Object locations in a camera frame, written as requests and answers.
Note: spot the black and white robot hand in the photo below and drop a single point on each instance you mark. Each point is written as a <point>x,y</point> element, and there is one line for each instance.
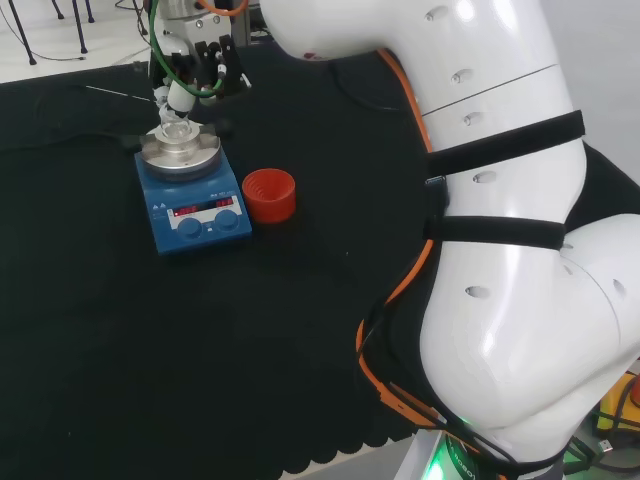
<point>200,32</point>

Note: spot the clear round-bottom glass flask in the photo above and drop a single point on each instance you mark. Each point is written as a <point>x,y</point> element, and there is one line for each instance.
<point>176,131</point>

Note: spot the blue-base heater with steel block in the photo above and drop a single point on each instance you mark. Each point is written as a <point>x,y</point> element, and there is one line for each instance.
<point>195,227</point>

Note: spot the thin glass rod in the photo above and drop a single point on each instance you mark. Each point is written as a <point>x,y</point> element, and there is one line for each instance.
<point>120,93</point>

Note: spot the black tripod leg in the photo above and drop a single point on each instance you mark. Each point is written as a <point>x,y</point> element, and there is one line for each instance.
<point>81,30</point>
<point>22,35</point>

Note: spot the black bench cloth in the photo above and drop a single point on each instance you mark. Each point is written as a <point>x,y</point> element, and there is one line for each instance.
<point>200,350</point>

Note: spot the yellow stop button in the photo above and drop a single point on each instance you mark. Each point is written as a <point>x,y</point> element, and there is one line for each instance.
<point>622,400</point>

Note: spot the silver USB plug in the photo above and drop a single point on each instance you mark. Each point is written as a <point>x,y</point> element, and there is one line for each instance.
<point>605,446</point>

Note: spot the grey metal stand post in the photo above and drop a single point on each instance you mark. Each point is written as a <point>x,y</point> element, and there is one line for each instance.
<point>248,20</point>

